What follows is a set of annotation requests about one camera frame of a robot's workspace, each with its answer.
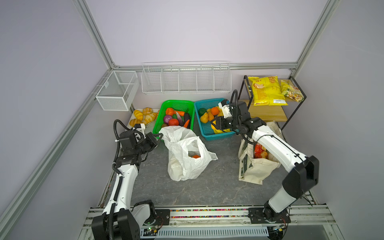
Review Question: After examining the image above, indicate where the small yellow snack bag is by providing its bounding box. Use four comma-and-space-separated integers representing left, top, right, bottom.
281, 80, 305, 103

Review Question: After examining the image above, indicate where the canvas tote bag floral print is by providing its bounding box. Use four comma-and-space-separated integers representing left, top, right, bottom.
238, 140, 281, 185

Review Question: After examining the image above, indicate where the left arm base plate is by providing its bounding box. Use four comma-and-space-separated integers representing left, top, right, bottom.
129, 208, 171, 226

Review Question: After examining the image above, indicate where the purple onion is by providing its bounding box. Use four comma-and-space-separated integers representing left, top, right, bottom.
163, 115, 173, 125

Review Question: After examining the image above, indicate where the green avocado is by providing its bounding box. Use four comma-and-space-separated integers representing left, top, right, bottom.
198, 108, 207, 117

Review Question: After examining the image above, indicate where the yellow pear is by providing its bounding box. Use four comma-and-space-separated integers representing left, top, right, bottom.
200, 112, 210, 124

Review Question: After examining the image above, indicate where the small white mesh basket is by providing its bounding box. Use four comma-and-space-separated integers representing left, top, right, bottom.
96, 71, 140, 112

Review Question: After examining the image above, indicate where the red Lays chips bag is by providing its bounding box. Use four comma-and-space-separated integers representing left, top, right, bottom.
254, 143, 269, 159

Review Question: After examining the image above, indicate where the large yellow chips bag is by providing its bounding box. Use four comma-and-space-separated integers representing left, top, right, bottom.
248, 76, 288, 106

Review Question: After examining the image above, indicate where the croissant bread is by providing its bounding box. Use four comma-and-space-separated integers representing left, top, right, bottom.
133, 110, 144, 121

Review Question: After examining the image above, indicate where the white plastic grocery bag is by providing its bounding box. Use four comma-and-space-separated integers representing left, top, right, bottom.
160, 126, 218, 182

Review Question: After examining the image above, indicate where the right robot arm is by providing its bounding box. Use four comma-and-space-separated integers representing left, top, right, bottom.
211, 90, 320, 223

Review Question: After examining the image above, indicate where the black wooden shelf rack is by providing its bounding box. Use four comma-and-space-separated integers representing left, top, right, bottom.
238, 75, 307, 130

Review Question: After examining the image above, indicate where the white bread tray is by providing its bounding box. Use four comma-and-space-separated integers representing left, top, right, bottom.
128, 108, 160, 134

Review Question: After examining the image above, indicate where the long white wire basket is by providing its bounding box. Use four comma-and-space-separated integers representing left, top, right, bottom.
141, 61, 232, 94

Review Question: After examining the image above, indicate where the green plastic basket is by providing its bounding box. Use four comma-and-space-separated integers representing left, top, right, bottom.
153, 100, 195, 134

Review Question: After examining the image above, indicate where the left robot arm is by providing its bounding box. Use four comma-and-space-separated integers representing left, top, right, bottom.
91, 120, 163, 240

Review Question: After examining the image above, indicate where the teal plastic basket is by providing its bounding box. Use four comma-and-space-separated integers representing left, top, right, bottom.
194, 98, 235, 141

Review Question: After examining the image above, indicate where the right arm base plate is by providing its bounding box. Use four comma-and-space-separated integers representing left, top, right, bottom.
248, 208, 291, 224

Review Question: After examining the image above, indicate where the red tomato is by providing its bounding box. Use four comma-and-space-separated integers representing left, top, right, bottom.
168, 119, 180, 126

